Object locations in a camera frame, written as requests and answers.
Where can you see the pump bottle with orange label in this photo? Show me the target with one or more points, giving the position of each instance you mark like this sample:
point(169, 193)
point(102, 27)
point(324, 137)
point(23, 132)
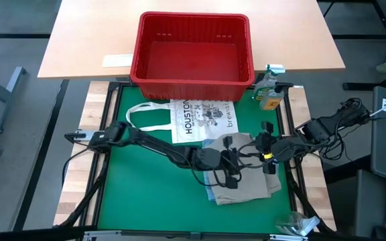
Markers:
point(270, 102)

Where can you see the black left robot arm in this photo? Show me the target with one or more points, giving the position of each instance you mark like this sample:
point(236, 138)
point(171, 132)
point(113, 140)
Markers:
point(146, 142)

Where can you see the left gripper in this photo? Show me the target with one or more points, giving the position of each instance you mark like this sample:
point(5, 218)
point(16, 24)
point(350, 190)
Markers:
point(213, 159)

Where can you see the grey metal table leg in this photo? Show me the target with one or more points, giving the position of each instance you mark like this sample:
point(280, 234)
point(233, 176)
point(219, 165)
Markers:
point(7, 100)

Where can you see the clear plastic spray bottle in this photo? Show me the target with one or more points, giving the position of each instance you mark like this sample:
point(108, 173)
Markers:
point(297, 224)

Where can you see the light blue towel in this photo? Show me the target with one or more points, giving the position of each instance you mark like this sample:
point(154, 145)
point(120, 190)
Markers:
point(209, 189)

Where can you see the tan garment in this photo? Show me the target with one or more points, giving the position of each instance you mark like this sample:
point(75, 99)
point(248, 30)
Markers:
point(250, 187)

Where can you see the black aluminium table frame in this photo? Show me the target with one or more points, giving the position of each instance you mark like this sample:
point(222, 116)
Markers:
point(163, 234)

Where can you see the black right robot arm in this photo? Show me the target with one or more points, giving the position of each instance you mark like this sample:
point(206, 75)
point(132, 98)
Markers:
point(327, 127)

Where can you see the green table mat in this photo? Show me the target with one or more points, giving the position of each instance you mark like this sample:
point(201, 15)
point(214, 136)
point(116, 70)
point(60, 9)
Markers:
point(146, 201)

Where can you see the light wooden table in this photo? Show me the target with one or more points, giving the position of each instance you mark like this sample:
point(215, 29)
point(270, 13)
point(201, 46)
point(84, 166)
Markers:
point(89, 33)

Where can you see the spray bottle with green label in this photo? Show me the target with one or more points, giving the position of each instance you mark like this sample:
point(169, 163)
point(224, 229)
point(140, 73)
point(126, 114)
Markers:
point(263, 87)

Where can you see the red plastic laundry bin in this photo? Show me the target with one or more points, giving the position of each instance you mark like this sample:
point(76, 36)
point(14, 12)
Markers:
point(193, 91)

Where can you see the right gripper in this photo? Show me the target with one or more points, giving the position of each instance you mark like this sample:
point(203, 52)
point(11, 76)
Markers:
point(278, 147)

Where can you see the cream printed tote bag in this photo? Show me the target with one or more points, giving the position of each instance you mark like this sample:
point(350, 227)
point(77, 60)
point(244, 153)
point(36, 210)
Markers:
point(196, 127)

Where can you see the white paper label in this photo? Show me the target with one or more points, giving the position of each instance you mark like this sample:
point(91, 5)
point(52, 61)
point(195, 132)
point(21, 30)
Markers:
point(116, 61)

